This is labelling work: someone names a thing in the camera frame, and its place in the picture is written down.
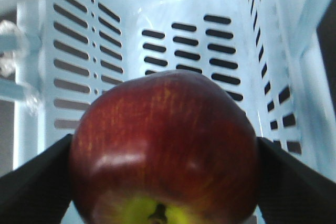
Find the light blue plastic basket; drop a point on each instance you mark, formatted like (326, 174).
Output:
(263, 53)

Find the red apple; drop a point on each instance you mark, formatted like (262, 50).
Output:
(171, 147)

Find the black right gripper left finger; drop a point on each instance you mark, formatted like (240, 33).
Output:
(39, 190)

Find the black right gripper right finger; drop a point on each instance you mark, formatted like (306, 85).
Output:
(290, 191)

